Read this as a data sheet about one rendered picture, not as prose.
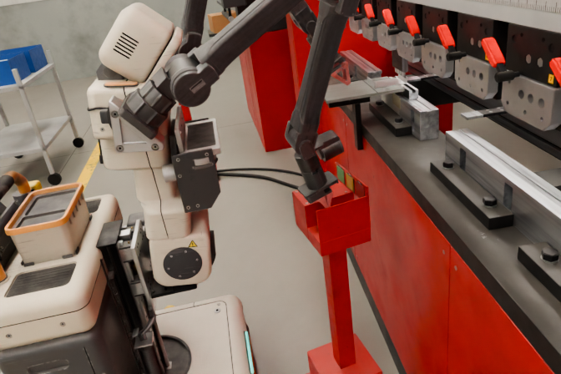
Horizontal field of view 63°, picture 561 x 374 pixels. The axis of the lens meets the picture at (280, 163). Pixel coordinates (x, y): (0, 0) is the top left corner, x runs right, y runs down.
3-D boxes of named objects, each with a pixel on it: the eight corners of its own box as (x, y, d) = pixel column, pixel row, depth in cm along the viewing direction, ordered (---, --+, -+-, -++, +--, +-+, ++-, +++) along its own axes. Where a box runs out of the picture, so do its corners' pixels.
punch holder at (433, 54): (421, 67, 127) (421, 5, 121) (451, 63, 128) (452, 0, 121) (445, 79, 114) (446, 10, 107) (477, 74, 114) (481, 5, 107)
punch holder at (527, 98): (500, 108, 91) (506, 22, 84) (541, 102, 91) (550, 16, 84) (548, 134, 77) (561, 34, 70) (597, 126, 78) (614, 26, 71)
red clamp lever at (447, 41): (436, 23, 104) (450, 58, 100) (453, 21, 104) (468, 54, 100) (433, 29, 106) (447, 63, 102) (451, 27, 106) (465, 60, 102)
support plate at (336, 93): (316, 89, 167) (316, 87, 166) (386, 78, 168) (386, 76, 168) (326, 103, 150) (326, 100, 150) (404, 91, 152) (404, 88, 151)
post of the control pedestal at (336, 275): (333, 357, 165) (319, 229, 143) (348, 351, 167) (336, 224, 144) (341, 369, 160) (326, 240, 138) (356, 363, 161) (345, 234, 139)
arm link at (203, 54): (317, -73, 94) (341, -64, 87) (345, -19, 103) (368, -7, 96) (155, 69, 98) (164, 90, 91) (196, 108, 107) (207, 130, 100)
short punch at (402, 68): (392, 72, 163) (391, 45, 159) (397, 71, 163) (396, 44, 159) (402, 78, 154) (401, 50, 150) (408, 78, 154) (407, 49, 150)
